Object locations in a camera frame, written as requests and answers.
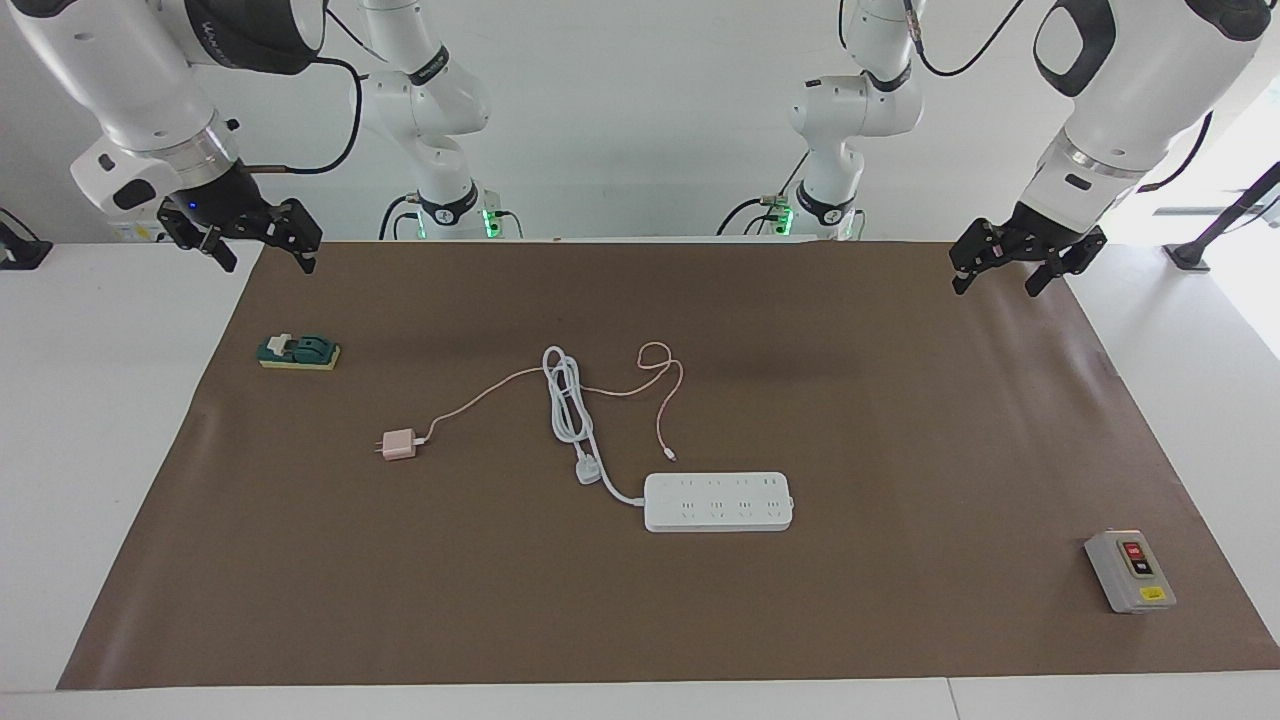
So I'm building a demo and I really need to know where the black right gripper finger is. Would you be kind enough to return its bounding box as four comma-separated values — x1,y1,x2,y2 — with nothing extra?
262,198,323,273
158,205,239,273

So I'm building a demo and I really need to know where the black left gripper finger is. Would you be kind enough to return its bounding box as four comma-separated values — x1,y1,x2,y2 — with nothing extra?
1025,227,1108,298
950,220,1011,296

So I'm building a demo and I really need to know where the white power strip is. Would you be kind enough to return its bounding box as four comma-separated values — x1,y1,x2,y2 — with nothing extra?
643,472,794,533

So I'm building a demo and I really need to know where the pink charging cable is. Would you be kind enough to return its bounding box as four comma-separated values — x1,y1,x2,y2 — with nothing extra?
413,341,685,463

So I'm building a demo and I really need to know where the black angled stand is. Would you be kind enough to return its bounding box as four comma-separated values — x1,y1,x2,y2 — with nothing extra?
1163,160,1280,273

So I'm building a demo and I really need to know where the small black stand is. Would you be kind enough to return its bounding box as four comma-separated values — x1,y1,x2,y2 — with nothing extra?
0,208,53,271

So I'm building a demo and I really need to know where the brown table mat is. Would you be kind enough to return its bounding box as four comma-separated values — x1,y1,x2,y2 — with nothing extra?
57,240,1280,691

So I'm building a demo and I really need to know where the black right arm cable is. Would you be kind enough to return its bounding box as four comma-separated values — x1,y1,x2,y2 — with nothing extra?
248,55,364,176

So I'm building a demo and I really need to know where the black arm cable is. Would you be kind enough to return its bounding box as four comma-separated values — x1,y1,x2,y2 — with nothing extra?
248,55,364,176
900,0,1216,193

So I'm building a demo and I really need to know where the black base cable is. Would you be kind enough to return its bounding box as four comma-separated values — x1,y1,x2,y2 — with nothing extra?
378,193,421,241
716,180,801,238

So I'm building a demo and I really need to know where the green knife switch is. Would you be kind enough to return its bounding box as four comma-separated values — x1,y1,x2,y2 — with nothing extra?
257,333,342,372

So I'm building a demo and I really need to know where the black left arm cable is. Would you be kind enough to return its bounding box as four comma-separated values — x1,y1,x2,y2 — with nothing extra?
900,0,1216,193

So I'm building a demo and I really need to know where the grey on-off switch box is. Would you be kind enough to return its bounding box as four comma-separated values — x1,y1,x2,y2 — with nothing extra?
1084,529,1178,614

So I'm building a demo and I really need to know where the white power strip cord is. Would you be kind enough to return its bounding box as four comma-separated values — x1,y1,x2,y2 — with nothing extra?
542,346,647,507

